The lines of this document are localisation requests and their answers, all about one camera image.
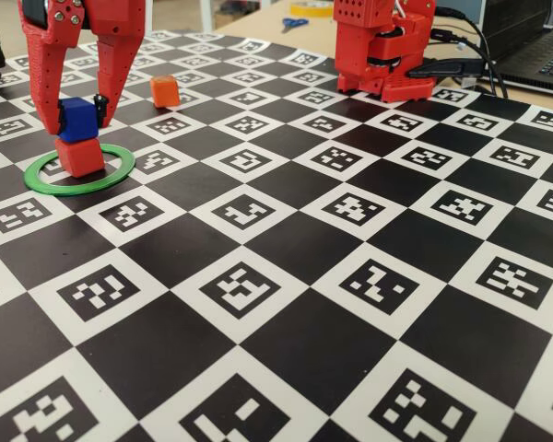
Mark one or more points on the black laptop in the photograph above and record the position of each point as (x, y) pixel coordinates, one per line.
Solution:
(525, 27)

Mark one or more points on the black white checkerboard marker mat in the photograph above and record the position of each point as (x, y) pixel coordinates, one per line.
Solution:
(276, 322)

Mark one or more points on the red robot base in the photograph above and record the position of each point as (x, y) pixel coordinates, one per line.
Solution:
(405, 87)

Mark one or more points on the red cube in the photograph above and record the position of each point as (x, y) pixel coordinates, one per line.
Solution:
(80, 159)

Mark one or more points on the red robot arm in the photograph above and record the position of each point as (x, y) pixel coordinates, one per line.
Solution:
(357, 41)

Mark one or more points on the yellow tape roll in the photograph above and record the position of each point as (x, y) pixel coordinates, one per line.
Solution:
(311, 7)

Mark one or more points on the blue cube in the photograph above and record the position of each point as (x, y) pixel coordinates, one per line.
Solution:
(78, 119)

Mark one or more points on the white furniture leg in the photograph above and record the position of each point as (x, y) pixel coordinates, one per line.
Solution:
(206, 14)

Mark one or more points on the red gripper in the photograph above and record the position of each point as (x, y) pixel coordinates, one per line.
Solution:
(55, 20)

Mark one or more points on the orange cube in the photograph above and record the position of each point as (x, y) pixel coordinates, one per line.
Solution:
(165, 91)

